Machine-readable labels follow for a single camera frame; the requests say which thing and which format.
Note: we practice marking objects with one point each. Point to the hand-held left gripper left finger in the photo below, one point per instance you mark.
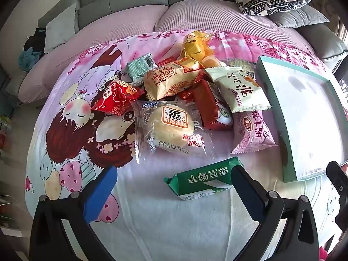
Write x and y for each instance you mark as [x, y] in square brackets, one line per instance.
[100, 193]

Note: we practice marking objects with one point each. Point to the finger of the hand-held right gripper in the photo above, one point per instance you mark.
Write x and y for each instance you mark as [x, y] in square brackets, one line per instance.
[337, 179]

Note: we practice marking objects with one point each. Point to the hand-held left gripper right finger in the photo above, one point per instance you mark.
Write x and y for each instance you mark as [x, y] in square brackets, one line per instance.
[244, 193]

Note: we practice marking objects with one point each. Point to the green snack packet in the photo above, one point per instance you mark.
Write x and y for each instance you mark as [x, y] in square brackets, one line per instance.
[201, 179]

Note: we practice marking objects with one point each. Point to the pink roll cake packet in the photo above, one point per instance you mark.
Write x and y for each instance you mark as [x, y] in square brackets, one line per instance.
[252, 133]

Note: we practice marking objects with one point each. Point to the teal cardboard box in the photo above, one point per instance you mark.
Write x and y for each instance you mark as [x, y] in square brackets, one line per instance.
[299, 108]

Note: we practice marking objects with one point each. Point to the clear steamed cake packet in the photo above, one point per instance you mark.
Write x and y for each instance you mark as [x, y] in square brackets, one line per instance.
[168, 130]

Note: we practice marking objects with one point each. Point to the dark red biscuit packet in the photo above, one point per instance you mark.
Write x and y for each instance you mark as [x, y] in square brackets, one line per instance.
[209, 106]

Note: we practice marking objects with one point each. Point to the red triangular snack packet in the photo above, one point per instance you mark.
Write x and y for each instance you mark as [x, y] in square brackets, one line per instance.
[117, 98]

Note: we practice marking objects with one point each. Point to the cream rice cracker packet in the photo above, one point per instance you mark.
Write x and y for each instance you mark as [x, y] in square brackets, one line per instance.
[239, 92]

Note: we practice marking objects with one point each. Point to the small green patterned packet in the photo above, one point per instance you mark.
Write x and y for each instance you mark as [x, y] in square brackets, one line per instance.
[246, 69]

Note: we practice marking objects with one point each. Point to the teal white barcode packet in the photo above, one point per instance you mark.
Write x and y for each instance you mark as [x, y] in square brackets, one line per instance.
[138, 68]

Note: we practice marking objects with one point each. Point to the orange roll cake packet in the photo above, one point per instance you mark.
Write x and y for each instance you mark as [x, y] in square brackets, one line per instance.
[168, 80]

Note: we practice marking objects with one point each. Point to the round orange cake packet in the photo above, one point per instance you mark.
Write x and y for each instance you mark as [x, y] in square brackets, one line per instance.
[212, 62]

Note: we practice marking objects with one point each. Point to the yellow bread packet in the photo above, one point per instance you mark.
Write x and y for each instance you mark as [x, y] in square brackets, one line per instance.
[194, 47]

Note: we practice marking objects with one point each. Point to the printed cartoon blanket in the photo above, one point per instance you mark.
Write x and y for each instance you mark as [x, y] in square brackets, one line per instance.
[152, 223]

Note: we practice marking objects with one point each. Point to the teal cloth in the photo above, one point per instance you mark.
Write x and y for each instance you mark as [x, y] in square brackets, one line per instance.
[27, 59]

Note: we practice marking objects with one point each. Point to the dark clothing pile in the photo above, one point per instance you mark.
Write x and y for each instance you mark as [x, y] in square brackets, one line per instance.
[35, 40]

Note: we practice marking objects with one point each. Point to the pale grey pillow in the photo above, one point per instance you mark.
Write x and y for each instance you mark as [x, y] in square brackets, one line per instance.
[59, 30]

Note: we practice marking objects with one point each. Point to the pink sofa seat cushion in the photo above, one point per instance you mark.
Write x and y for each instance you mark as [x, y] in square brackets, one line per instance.
[114, 24]
[217, 13]

